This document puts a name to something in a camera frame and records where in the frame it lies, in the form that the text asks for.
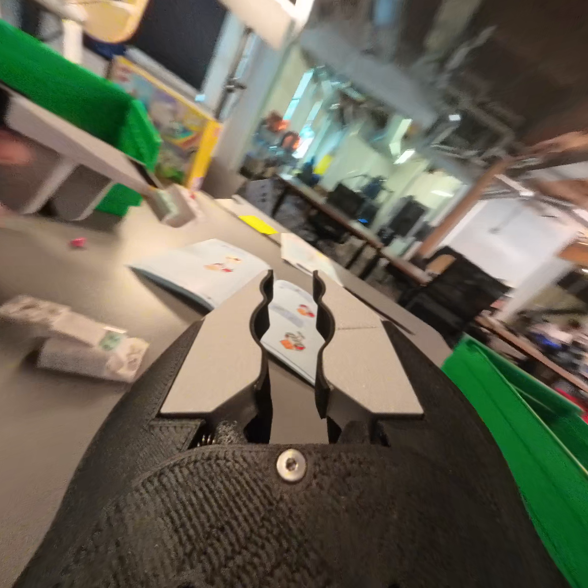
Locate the white lego build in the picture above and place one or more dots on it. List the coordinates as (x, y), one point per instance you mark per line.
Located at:
(78, 340)

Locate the pink lego brick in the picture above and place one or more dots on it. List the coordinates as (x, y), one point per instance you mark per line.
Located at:
(78, 242)

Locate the small white green lego piece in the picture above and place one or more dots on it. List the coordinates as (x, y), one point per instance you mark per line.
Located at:
(172, 206)

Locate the green plastic bin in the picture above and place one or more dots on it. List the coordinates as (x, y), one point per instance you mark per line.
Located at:
(528, 436)
(73, 92)

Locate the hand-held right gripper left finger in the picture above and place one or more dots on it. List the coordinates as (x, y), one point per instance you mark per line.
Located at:
(216, 358)

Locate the black monitor screen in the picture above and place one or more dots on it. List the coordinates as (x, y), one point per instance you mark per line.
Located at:
(179, 36)

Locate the colourful yellow lego box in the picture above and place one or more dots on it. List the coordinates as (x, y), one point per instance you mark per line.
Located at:
(179, 119)

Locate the black office chair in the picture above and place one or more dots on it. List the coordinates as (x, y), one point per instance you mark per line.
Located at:
(454, 285)

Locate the white paper sheet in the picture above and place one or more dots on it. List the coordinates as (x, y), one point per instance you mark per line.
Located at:
(303, 252)

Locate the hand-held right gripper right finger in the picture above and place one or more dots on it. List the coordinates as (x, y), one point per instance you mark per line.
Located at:
(367, 367)

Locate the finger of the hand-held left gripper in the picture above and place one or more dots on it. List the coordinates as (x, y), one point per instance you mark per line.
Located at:
(82, 140)
(80, 193)

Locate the open lego instruction booklet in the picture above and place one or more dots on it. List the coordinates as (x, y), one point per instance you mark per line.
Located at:
(206, 266)

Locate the long wooden table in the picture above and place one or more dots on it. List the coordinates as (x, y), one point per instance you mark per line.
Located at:
(349, 225)

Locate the yellow sticky note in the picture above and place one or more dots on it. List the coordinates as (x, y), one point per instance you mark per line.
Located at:
(258, 224)

